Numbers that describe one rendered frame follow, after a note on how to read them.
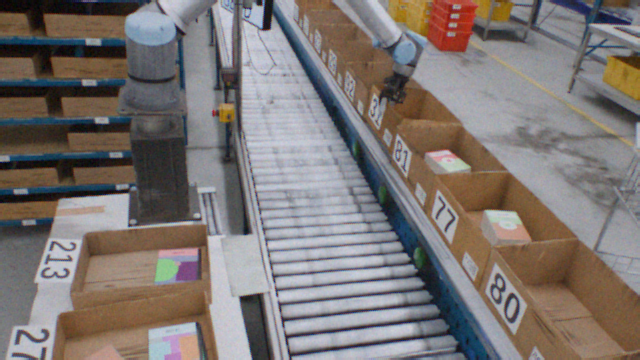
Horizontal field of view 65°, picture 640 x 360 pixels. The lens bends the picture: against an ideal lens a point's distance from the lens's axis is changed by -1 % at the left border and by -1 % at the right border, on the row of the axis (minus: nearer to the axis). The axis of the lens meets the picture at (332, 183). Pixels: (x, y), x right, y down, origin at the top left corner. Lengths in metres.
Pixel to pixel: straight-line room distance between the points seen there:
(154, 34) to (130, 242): 0.67
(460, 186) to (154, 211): 1.11
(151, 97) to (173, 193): 0.37
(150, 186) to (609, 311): 1.50
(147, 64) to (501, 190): 1.28
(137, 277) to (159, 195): 0.35
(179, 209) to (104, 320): 0.57
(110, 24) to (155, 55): 0.99
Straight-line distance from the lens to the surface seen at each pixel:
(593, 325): 1.63
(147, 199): 1.93
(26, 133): 3.23
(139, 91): 1.76
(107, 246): 1.81
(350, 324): 1.58
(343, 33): 3.55
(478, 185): 1.86
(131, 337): 1.54
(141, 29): 1.70
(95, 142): 2.93
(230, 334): 1.52
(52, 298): 1.73
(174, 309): 1.54
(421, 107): 2.54
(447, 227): 1.69
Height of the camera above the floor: 1.88
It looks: 31 degrees down
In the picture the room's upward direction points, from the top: 6 degrees clockwise
